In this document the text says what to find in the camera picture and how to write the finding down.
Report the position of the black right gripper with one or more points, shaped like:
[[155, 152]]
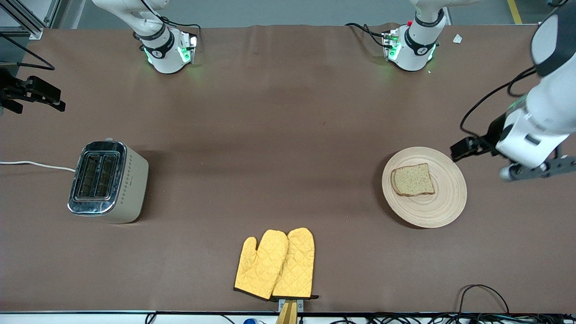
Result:
[[10, 88]]

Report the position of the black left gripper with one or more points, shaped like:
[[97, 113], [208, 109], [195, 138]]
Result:
[[494, 133]]

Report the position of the brown toast slice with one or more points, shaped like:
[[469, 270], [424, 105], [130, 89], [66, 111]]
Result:
[[413, 180]]

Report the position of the round wooden plate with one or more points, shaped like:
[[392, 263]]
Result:
[[427, 211]]

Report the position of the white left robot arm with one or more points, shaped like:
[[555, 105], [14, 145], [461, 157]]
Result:
[[540, 126]]

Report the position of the small white paper scrap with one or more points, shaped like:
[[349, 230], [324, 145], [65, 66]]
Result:
[[457, 38]]

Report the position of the cream and chrome toaster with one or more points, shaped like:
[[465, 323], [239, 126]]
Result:
[[128, 184]]

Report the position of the brown table cover sheet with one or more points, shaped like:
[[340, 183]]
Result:
[[315, 112]]

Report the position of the yellow quilted oven mitt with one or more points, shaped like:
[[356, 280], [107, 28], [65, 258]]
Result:
[[297, 265], [258, 267]]

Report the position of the aluminium frame profile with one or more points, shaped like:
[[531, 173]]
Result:
[[27, 20]]

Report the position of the wooden stick with metal bracket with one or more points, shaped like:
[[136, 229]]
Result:
[[288, 315]]

